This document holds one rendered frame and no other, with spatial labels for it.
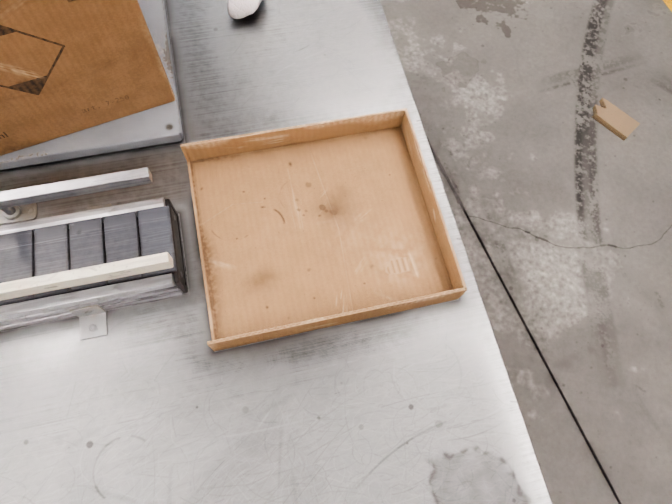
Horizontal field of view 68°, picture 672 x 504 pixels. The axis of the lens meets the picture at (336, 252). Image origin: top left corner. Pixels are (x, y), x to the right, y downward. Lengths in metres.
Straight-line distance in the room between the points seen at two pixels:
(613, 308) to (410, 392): 1.19
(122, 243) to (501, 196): 1.32
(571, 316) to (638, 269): 0.28
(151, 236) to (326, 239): 0.21
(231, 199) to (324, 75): 0.24
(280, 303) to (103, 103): 0.34
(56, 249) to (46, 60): 0.21
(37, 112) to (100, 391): 0.34
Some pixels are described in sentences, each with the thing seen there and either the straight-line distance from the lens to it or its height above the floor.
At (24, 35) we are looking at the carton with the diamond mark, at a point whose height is 1.01.
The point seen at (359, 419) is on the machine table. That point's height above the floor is 0.83.
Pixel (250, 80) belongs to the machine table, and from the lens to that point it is 0.77.
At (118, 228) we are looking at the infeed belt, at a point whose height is 0.88.
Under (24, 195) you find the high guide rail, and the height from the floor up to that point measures 0.96.
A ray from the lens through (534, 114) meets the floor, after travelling 1.94.
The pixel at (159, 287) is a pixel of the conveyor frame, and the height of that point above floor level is 0.87.
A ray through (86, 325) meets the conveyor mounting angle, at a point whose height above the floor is 0.83.
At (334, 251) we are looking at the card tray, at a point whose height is 0.83.
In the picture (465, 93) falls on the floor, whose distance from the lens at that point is 1.91.
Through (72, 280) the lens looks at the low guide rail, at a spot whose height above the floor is 0.91.
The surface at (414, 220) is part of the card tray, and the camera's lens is 0.65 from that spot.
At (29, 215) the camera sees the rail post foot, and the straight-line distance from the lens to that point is 0.73.
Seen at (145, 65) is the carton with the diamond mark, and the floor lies 0.93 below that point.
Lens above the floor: 1.41
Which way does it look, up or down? 68 degrees down
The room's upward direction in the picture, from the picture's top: 7 degrees clockwise
